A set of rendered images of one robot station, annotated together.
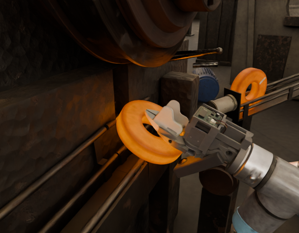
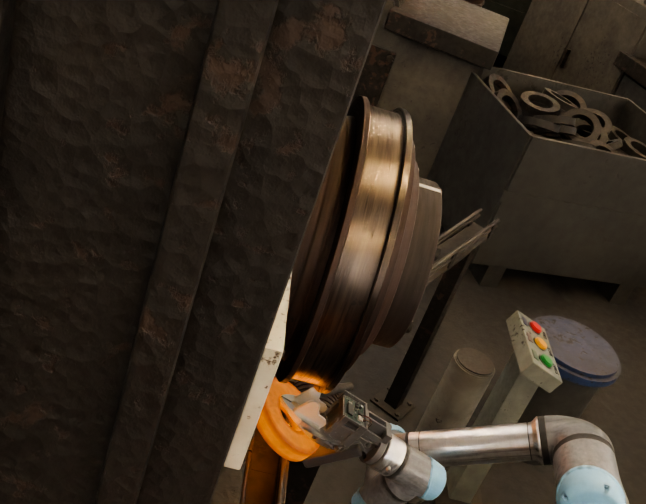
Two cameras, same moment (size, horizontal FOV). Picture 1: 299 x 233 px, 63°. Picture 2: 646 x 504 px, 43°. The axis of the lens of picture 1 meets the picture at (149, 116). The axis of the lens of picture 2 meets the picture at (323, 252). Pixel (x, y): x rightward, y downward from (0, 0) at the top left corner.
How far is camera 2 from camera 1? 1.14 m
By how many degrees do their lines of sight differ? 31
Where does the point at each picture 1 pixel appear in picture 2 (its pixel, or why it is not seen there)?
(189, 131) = (336, 427)
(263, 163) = (398, 456)
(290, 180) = (419, 469)
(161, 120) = (303, 412)
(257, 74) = not seen: hidden behind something
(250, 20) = not seen: outside the picture
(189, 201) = not seen: hidden behind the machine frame
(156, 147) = (302, 447)
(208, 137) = (354, 435)
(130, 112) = (270, 404)
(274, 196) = (403, 483)
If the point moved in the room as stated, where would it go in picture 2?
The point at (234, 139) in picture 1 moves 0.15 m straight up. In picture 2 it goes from (374, 432) to (402, 372)
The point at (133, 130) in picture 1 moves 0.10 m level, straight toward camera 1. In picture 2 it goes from (282, 431) to (307, 475)
